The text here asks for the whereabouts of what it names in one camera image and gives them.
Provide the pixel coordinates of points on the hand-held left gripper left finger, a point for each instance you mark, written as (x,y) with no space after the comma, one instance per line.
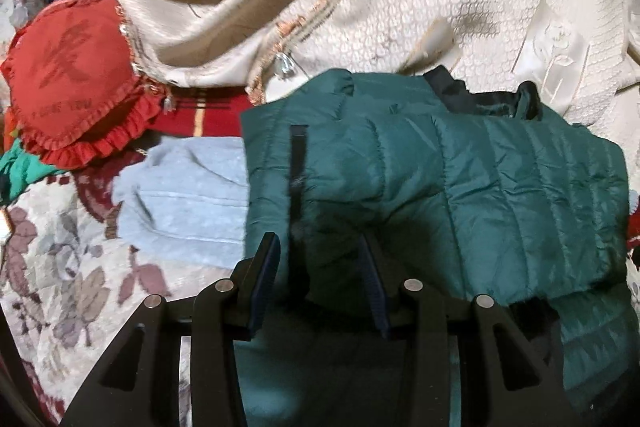
(265,277)

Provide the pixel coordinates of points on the bright green cloth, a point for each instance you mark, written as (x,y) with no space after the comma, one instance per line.
(20,167)

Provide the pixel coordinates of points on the floral bedsheet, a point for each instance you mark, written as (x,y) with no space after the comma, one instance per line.
(65,267)

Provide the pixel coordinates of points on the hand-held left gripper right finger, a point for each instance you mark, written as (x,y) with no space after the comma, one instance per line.
(375,289)

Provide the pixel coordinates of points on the red striped blanket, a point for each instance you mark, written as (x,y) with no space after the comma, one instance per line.
(220,117)

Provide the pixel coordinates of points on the light blue garment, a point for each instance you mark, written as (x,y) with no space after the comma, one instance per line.
(190,207)

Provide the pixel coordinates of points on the green quilted puffer jacket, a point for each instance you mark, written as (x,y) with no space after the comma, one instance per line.
(450,182)

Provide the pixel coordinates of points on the red heart-shaped ruffled pillow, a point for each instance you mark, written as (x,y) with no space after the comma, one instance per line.
(75,72)

